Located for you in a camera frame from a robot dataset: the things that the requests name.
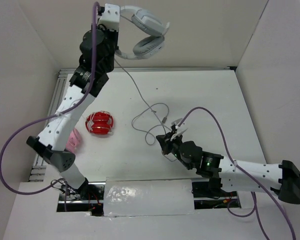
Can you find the grey headphone usb cable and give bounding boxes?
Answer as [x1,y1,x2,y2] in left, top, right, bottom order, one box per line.
[113,56,191,163]

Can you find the white grey headphones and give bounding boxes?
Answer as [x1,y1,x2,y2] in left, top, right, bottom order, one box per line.
[115,5,170,60]

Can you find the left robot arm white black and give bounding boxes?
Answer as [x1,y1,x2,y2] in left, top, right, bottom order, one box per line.
[26,23,119,200]

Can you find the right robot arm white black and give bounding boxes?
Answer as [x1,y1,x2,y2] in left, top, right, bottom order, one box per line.
[156,132,300,205]

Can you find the red wrapped headphones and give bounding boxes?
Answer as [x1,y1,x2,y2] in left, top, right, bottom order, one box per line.
[85,111,114,136]

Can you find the white taped cover sheet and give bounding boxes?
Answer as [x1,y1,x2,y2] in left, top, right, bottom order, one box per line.
[103,179,195,217]

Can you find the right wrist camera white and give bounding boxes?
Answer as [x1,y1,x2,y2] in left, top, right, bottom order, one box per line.
[170,118,188,141]

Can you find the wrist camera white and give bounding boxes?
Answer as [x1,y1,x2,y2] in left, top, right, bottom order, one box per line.
[170,118,188,141]
[98,3,120,32]

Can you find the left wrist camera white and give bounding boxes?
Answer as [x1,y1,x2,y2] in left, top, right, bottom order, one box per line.
[98,3,120,32]

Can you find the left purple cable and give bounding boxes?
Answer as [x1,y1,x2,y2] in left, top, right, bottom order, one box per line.
[0,1,102,195]

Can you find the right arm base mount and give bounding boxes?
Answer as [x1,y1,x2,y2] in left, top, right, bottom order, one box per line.
[191,181,241,210]

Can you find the aluminium frame rail back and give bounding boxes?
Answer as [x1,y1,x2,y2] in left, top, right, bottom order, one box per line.
[58,66,238,76]

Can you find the aluminium frame rail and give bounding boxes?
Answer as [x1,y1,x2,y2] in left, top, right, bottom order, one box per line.
[29,72,76,179]
[58,66,238,76]

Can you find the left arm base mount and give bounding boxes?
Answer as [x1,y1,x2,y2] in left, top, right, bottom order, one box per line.
[50,179,106,217]

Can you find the aluminium frame rail left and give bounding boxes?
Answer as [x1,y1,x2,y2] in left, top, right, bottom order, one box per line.
[29,72,76,179]

